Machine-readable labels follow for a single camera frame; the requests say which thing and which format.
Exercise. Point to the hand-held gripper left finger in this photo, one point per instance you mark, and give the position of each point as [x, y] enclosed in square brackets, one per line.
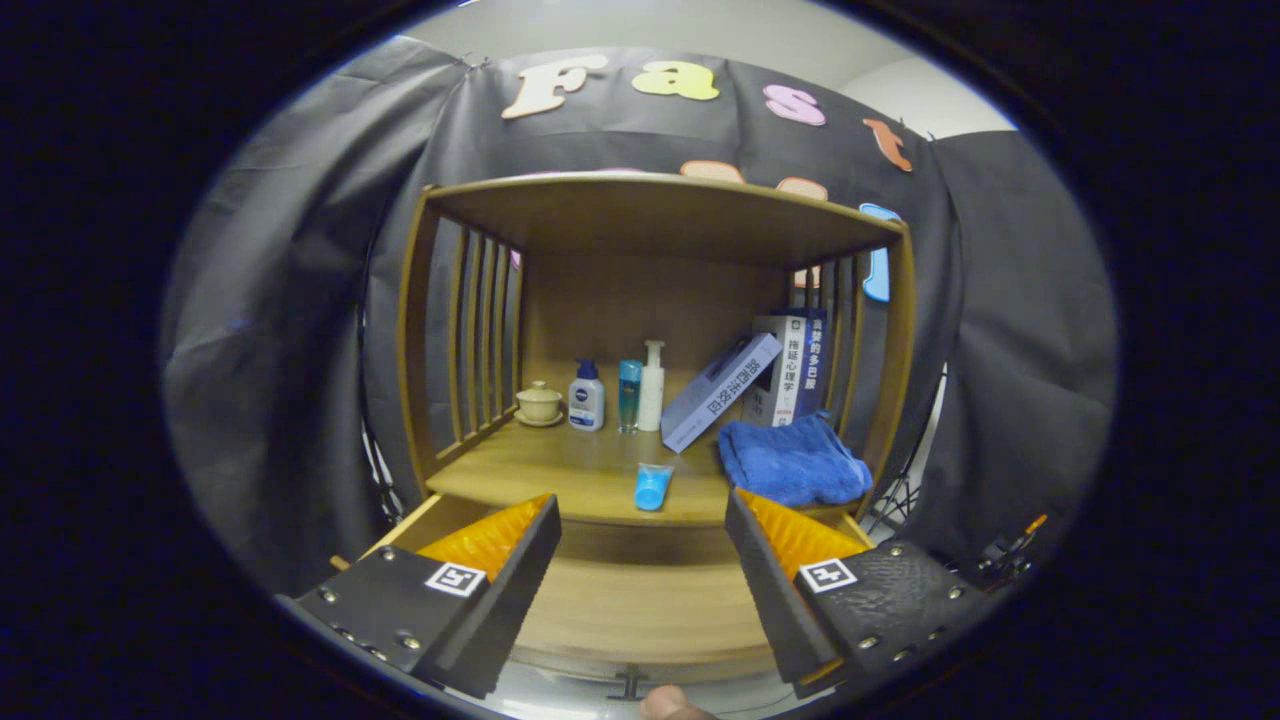
[520, 590]

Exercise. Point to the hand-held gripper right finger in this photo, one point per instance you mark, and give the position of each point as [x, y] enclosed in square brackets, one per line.
[770, 590]

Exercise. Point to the wooden drawer with black knob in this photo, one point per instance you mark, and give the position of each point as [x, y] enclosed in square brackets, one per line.
[640, 600]

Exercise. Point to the blue squeeze tube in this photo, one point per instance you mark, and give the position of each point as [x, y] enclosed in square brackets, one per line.
[652, 490]

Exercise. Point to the wooden countertop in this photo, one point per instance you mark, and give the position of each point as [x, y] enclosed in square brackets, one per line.
[580, 470]

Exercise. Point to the wooden cabinet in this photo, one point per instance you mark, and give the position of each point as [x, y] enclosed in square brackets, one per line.
[650, 300]

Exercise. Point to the blue folded towel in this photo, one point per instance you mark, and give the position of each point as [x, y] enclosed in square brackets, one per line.
[790, 460]

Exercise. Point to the black light stand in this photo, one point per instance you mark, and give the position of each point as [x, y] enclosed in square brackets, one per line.
[378, 480]
[905, 490]

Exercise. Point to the beige lidded ceramic cup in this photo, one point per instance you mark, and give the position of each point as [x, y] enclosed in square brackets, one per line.
[539, 405]

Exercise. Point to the white bottle with blue cap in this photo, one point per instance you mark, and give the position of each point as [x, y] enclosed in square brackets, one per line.
[586, 405]

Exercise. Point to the lavender leaning book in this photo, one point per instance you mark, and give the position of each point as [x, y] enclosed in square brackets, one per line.
[715, 395]

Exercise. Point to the white spine book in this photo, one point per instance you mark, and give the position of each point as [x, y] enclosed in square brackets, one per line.
[793, 370]

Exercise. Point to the teal transparent bottle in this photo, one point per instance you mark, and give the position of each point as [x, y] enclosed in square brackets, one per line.
[630, 395]

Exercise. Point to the white pump bottle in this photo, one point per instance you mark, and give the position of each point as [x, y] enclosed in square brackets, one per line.
[651, 395]

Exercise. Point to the dark blue spine book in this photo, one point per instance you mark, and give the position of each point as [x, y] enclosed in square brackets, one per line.
[817, 360]

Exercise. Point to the black orange device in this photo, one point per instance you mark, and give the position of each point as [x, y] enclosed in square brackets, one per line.
[1010, 555]

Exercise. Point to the black backdrop cloth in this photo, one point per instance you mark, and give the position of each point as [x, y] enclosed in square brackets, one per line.
[280, 300]

